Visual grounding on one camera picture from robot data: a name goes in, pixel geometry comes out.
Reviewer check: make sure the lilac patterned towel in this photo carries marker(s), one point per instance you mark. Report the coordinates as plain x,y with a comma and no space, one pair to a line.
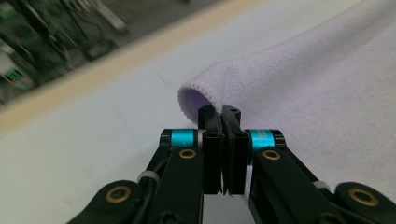
295,77

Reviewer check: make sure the white power supply unit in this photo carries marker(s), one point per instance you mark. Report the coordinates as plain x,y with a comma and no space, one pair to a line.
14,74

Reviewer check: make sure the white desk leg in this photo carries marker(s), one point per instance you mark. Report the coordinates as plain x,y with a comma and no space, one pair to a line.
110,17

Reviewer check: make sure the black computer tower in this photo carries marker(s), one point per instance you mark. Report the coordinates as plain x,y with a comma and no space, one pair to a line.
43,28

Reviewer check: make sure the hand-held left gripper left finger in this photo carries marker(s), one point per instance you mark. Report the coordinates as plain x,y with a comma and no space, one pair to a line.
212,161

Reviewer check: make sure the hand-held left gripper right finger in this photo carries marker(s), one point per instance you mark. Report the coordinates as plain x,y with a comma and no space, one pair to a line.
238,165

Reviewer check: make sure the white grid mat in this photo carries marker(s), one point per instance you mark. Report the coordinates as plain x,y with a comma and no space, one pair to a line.
77,140

